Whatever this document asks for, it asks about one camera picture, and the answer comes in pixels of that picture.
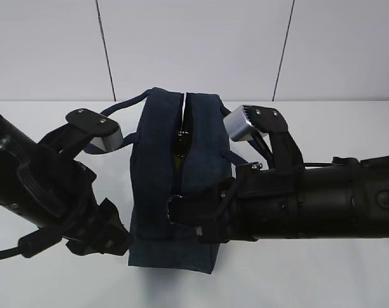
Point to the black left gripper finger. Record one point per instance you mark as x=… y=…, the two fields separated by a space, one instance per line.
x=81 y=248
x=114 y=238

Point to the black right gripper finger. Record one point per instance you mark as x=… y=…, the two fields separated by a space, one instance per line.
x=192 y=209

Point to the navy blue lunch bag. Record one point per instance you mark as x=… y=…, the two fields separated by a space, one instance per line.
x=154 y=178

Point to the green cucumber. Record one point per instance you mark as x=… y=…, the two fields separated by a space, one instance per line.
x=183 y=138

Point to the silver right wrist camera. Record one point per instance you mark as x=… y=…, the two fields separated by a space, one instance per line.
x=266 y=130

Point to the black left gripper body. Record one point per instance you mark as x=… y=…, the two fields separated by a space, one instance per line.
x=69 y=183

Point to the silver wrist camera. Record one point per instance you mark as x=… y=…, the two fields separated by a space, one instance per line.
x=266 y=130
x=84 y=127

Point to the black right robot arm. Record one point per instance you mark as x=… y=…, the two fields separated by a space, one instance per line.
x=348 y=198

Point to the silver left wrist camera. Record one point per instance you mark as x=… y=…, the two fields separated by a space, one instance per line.
x=84 y=127

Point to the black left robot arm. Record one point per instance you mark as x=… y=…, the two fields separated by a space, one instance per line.
x=20 y=191

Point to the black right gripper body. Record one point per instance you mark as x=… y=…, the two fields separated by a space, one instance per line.
x=251 y=206

